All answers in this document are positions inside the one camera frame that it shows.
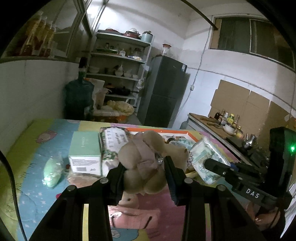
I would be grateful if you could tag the glass jar on refrigerator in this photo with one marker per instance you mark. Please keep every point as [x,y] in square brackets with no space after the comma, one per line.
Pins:
[166,49]

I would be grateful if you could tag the mint green carton box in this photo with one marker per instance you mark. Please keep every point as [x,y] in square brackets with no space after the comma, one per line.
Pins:
[85,153]

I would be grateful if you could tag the dark grey refrigerator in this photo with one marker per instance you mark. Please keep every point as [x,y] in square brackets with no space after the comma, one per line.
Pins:
[163,92]

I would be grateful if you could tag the pink towel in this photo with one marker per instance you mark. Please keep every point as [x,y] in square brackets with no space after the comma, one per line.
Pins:
[128,215]

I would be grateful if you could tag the condiment bottles group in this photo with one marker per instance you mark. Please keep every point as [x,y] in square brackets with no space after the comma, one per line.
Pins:
[224,117]

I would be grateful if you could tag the beige plush bear toy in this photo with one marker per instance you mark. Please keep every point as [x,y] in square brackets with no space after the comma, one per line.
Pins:
[143,157]

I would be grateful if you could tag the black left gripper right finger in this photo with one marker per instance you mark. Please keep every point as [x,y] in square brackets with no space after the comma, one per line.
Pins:
[175,179]

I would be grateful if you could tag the steel kettle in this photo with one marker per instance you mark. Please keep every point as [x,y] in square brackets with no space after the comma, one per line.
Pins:
[250,141]

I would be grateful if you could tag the green-white tissue pack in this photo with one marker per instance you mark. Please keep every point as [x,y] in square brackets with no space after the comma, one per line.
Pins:
[202,150]

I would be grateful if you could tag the cardboard sheets on wall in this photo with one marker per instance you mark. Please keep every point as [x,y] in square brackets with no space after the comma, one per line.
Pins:
[257,114]

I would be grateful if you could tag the red lidded pot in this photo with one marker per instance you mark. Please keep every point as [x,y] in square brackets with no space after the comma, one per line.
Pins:
[133,33]

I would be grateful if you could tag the orange-rimmed cardboard box tray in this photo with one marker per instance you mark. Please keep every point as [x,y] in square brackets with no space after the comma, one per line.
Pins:
[166,133]

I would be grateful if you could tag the white bowl on counter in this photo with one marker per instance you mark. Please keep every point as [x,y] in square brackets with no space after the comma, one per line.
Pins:
[229,129]

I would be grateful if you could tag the floral gift box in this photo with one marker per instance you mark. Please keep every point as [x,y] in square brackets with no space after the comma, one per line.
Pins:
[111,141]

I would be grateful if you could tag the amber bottles on ledge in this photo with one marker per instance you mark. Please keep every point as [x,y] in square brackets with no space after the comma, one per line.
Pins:
[39,36]

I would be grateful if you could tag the kitchen counter with wooden top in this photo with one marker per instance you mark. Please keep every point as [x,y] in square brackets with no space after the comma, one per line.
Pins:
[202,124]

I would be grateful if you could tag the light blue enamel pot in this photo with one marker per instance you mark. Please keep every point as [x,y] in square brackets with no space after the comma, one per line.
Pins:
[147,36]

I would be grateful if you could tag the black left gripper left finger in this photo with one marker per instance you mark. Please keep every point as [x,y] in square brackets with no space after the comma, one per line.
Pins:
[115,185]

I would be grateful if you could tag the mint green sponge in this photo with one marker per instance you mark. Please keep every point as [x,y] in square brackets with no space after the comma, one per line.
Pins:
[53,170]

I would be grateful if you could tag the dark green water jug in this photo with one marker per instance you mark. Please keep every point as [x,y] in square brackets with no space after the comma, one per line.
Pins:
[78,94]

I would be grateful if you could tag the dark window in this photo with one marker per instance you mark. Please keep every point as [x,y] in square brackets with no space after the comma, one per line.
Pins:
[252,36]

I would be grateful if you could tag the straw woven hat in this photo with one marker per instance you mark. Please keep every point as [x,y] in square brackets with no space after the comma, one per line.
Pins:
[121,106]

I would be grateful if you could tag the colourful cartoon play mat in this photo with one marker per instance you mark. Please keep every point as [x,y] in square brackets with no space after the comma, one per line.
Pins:
[40,164]

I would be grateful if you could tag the metal kitchen shelf rack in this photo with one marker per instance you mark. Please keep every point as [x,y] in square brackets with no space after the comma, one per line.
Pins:
[120,61]

